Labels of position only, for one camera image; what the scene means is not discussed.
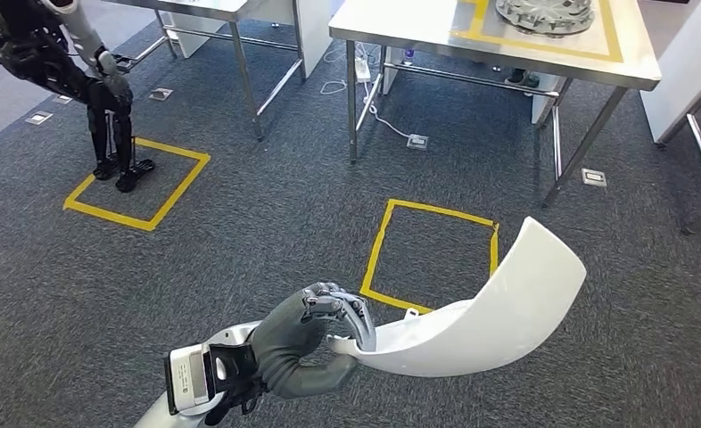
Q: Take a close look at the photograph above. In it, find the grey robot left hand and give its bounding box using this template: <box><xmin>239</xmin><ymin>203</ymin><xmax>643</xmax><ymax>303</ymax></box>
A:
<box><xmin>246</xmin><ymin>282</ymin><xmax>378</xmax><ymax>399</ymax></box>

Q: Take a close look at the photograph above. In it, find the black humanoid robot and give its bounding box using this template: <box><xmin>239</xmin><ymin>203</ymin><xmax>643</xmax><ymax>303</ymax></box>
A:
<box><xmin>0</xmin><ymin>0</ymin><xmax>157</xmax><ymax>194</ymax></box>

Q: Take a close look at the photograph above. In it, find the yellow tape double rectangle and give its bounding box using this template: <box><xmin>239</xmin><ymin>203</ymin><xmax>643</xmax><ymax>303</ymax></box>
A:
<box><xmin>450</xmin><ymin>0</ymin><xmax>624</xmax><ymax>64</ymax></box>

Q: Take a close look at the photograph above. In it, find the steel workbench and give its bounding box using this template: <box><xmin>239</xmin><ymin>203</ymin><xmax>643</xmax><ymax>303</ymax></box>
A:
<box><xmin>328</xmin><ymin>0</ymin><xmax>663</xmax><ymax>209</ymax></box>

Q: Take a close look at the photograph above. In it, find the white power cable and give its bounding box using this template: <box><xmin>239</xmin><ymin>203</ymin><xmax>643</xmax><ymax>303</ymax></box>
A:
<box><xmin>319</xmin><ymin>41</ymin><xmax>414</xmax><ymax>143</ymax></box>

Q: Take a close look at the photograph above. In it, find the silver wheel cover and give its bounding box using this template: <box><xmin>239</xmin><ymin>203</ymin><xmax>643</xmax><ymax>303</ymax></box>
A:
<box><xmin>495</xmin><ymin>0</ymin><xmax>596</xmax><ymax>37</ymax></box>

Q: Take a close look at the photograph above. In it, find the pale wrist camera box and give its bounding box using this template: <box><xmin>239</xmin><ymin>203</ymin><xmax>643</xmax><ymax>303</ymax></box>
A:
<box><xmin>164</xmin><ymin>343</ymin><xmax>216</xmax><ymax>416</ymax></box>

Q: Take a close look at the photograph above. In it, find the yellow floor tape square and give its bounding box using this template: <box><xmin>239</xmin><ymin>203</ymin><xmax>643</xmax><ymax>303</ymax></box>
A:
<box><xmin>360</xmin><ymin>199</ymin><xmax>500</xmax><ymax>316</ymax></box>
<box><xmin>63</xmin><ymin>137</ymin><xmax>211</xmax><ymax>233</ymax></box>

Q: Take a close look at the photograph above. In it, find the white curved plastic part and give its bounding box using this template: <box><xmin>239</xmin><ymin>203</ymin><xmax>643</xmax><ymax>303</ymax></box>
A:
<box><xmin>328</xmin><ymin>216</ymin><xmax>588</xmax><ymax>379</ymax></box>

